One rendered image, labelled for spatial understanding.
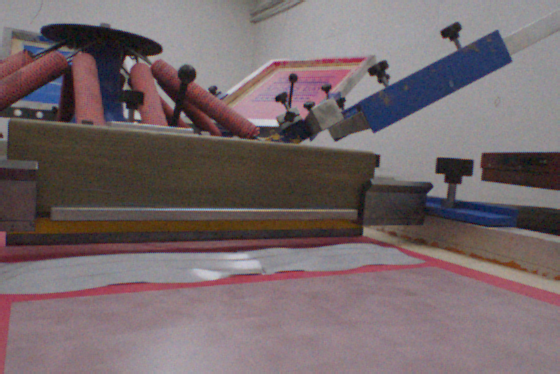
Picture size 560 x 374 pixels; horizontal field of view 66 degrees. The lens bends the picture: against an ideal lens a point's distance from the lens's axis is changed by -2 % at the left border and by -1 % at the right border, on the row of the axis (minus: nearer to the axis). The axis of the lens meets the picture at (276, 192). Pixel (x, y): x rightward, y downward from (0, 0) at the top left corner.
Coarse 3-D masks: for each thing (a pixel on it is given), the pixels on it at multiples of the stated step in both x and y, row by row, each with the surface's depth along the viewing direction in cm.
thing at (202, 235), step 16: (16, 240) 34; (32, 240) 34; (48, 240) 35; (64, 240) 35; (80, 240) 36; (96, 240) 37; (112, 240) 37; (128, 240) 38; (144, 240) 39; (160, 240) 39; (176, 240) 40; (192, 240) 41; (208, 240) 42; (224, 240) 43
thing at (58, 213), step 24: (72, 216) 33; (96, 216) 34; (120, 216) 35; (144, 216) 36; (168, 216) 37; (192, 216) 38; (216, 216) 39; (240, 216) 40; (264, 216) 41; (288, 216) 43; (312, 216) 44; (336, 216) 46
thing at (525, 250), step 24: (432, 216) 52; (432, 240) 51; (456, 240) 49; (480, 240) 46; (504, 240) 44; (528, 240) 42; (552, 240) 40; (504, 264) 44; (528, 264) 41; (552, 264) 40
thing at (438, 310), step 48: (240, 240) 46; (288, 240) 48; (336, 240) 50; (336, 288) 31; (384, 288) 32; (432, 288) 33; (480, 288) 34; (528, 288) 36; (384, 336) 23; (432, 336) 24; (480, 336) 24; (528, 336) 25
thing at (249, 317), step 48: (0, 240) 38; (96, 288) 27; (144, 288) 28; (192, 288) 29; (240, 288) 30; (288, 288) 31; (0, 336) 20; (48, 336) 20; (96, 336) 21; (144, 336) 21; (192, 336) 22; (240, 336) 22; (288, 336) 22; (336, 336) 23
